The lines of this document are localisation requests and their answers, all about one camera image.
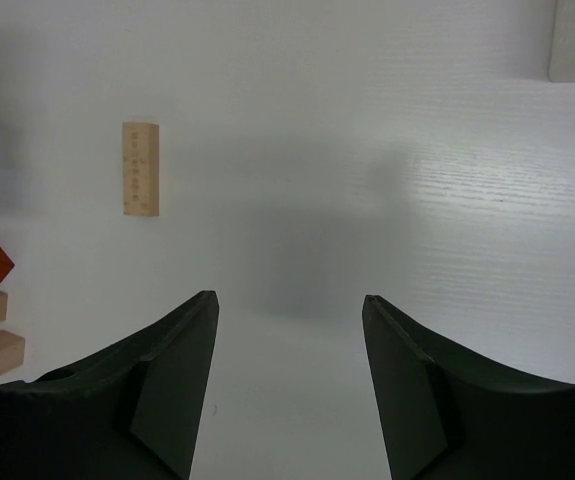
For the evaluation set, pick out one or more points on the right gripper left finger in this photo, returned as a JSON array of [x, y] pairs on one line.
[[130, 411]]

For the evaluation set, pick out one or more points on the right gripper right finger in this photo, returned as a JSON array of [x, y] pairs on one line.
[[448, 412]]

